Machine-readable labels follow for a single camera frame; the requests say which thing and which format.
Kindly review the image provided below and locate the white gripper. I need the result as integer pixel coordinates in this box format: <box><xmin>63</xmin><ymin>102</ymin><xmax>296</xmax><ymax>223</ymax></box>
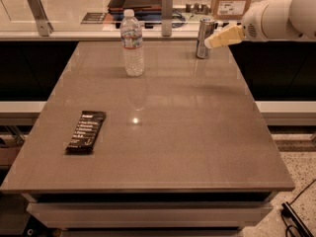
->
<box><xmin>204</xmin><ymin>1</ymin><xmax>270</xmax><ymax>48</ymax></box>

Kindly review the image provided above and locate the silver blue redbull can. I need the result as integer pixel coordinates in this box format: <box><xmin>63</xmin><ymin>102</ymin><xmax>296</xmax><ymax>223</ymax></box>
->
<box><xmin>196</xmin><ymin>17</ymin><xmax>215</xmax><ymax>59</ymax></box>

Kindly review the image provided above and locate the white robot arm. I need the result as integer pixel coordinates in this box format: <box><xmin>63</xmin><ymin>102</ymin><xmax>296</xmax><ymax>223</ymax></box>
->
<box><xmin>204</xmin><ymin>0</ymin><xmax>316</xmax><ymax>48</ymax></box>

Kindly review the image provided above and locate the black rxbar chocolate wrapper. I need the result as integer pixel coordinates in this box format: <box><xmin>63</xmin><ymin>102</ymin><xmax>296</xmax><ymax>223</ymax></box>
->
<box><xmin>66</xmin><ymin>111</ymin><xmax>107</xmax><ymax>154</ymax></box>

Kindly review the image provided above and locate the brown cardboard box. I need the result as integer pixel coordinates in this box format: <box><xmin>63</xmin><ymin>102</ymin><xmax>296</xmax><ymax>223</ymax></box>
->
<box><xmin>211</xmin><ymin>0</ymin><xmax>252</xmax><ymax>20</ymax></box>

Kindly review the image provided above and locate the clear plastic water bottle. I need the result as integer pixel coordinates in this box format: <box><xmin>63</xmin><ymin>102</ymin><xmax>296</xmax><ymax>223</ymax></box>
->
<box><xmin>119</xmin><ymin>9</ymin><xmax>144</xmax><ymax>76</ymax></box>

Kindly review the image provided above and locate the black label plate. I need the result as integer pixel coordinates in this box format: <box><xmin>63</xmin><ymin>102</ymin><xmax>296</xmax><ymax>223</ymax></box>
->
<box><xmin>81</xmin><ymin>12</ymin><xmax>107</xmax><ymax>24</ymax></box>

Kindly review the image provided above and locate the middle metal glass bracket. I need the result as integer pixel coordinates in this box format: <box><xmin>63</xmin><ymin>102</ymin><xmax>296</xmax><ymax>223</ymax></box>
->
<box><xmin>161</xmin><ymin>0</ymin><xmax>173</xmax><ymax>37</ymax></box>

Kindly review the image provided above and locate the metal glass bracket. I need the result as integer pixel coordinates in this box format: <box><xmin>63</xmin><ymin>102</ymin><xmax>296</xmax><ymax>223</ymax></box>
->
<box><xmin>27</xmin><ymin>0</ymin><xmax>53</xmax><ymax>37</ymax></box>
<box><xmin>161</xmin><ymin>0</ymin><xmax>173</xmax><ymax>37</ymax></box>

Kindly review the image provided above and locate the black cable on floor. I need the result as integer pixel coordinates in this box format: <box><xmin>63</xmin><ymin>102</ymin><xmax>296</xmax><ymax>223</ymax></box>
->
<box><xmin>280</xmin><ymin>178</ymin><xmax>316</xmax><ymax>237</ymax></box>

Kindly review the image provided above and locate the left metal glass bracket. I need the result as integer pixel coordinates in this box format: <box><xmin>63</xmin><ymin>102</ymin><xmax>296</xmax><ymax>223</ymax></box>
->
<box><xmin>27</xmin><ymin>0</ymin><xmax>53</xmax><ymax>37</ymax></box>

